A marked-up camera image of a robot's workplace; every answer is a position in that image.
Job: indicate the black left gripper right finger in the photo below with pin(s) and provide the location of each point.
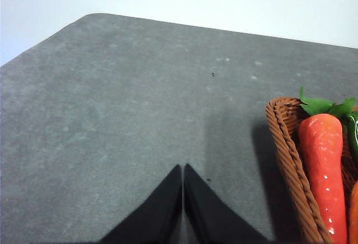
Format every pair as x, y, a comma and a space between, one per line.
214, 220

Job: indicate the orange toy carrot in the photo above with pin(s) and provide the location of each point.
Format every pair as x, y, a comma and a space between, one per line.
321, 151

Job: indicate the brown wicker basket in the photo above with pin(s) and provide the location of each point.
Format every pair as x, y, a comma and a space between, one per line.
283, 115

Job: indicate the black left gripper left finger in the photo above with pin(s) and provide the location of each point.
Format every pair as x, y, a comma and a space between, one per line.
158, 221

